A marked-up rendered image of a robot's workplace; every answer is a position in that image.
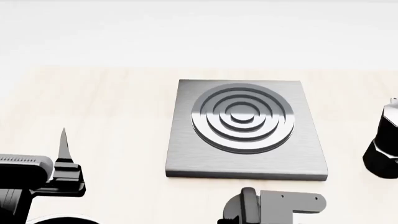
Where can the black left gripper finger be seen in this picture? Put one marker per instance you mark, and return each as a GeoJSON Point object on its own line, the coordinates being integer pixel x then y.
{"type": "Point", "coordinates": [64, 151]}

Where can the silver square stove plate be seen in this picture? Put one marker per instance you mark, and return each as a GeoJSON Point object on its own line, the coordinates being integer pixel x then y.
{"type": "Point", "coordinates": [248, 161]}

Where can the black moka pot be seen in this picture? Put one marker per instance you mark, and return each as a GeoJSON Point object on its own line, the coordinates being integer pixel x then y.
{"type": "Point", "coordinates": [384, 144]}

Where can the grey black wrist camera box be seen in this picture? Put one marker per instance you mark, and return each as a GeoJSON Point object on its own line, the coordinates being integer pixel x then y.
{"type": "Point", "coordinates": [21, 169]}

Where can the grey metal mount bracket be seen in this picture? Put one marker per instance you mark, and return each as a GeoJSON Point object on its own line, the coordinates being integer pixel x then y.
{"type": "Point", "coordinates": [289, 200]}

